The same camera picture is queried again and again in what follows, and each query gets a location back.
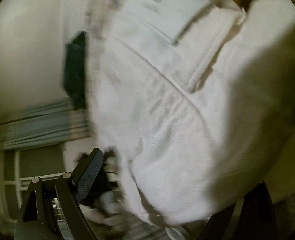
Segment white pants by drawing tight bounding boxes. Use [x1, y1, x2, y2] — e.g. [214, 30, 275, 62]
[87, 0, 295, 226]

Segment grey-green curtain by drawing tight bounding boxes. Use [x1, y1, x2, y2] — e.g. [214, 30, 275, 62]
[0, 99, 91, 151]

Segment dark green blanket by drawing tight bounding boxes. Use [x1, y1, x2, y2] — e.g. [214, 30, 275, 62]
[62, 31, 87, 110]

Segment window with white frame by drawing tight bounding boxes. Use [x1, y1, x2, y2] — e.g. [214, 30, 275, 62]
[0, 144, 66, 223]

